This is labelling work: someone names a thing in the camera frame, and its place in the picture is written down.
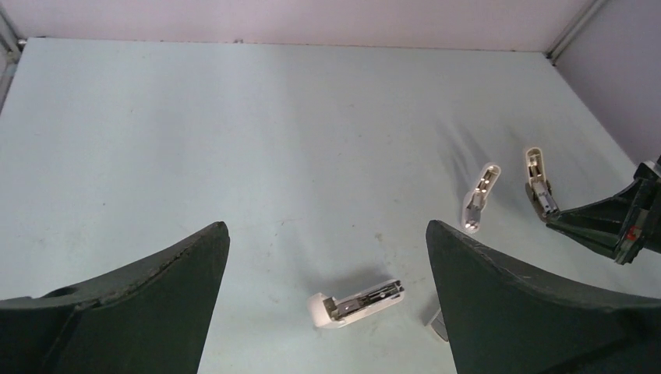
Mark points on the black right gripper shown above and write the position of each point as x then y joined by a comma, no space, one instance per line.
621,226

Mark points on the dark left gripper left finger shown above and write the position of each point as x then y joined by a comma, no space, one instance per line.
150,316

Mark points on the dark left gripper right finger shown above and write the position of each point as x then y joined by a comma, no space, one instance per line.
503,315

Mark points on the staple tray with staples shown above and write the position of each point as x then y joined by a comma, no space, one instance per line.
437,325

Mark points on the small beige brown stapler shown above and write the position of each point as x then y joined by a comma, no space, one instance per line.
538,187

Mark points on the white stapler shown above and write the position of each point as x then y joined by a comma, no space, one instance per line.
331,313

